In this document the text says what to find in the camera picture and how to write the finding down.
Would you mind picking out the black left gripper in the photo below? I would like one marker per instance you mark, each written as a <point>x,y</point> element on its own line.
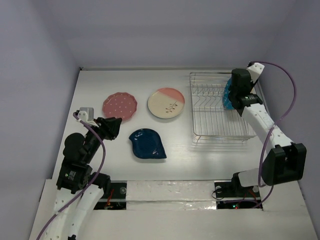
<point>110,126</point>

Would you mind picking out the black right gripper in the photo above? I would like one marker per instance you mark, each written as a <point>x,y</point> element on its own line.
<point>232,95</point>

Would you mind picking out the blue polka dot plate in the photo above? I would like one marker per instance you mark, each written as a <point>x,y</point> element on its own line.
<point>225,100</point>

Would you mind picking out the pink polka dot plate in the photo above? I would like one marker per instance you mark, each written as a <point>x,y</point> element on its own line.
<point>120,105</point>

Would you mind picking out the dark blue leaf plate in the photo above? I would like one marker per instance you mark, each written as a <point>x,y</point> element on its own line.
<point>147,144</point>

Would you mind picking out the pink and cream plate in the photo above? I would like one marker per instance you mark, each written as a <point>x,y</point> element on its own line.
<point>166,103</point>

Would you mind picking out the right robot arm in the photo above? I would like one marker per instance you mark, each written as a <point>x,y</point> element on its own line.
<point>281,160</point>

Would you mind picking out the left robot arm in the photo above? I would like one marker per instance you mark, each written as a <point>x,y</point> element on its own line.
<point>79,188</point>

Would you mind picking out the silver foil strip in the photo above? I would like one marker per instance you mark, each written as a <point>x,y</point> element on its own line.
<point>170,195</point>

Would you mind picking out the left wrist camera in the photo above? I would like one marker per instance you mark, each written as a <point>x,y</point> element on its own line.
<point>85,114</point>

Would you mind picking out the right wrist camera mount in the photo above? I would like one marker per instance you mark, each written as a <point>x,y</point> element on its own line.
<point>255,69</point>

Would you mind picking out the wire dish rack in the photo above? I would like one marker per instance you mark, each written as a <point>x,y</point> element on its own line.
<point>212,121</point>

